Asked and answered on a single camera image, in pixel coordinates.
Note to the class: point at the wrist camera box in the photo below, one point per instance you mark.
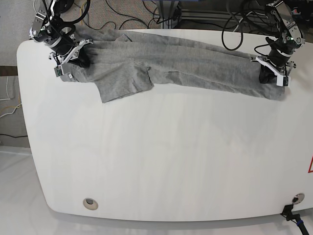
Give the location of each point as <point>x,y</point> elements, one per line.
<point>283,81</point>
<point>59,71</point>

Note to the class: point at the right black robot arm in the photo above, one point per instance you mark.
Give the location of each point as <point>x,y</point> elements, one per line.
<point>48,27</point>

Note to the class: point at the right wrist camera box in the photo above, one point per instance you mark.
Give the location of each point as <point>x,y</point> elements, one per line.
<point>59,71</point>

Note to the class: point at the grey t-shirt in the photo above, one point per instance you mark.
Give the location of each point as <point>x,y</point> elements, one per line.
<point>123,63</point>

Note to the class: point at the silver table grommet right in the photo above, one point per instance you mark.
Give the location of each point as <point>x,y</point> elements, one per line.
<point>297,199</point>

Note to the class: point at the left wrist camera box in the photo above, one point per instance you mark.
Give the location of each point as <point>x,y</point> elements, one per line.
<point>283,81</point>

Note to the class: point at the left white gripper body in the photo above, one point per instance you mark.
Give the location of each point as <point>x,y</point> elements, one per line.
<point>268,67</point>

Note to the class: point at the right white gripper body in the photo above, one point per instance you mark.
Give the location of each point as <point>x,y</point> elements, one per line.
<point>66,52</point>

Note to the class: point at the aluminium frame rail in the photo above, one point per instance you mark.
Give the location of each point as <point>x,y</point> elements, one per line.
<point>174,16</point>

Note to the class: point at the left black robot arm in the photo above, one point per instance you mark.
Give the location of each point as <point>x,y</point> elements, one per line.
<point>274,56</point>

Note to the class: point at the black clamp with cable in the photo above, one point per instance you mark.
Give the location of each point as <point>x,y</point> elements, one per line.
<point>296,218</point>

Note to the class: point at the beige table grommet left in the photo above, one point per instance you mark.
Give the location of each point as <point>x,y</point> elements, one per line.
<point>90,204</point>

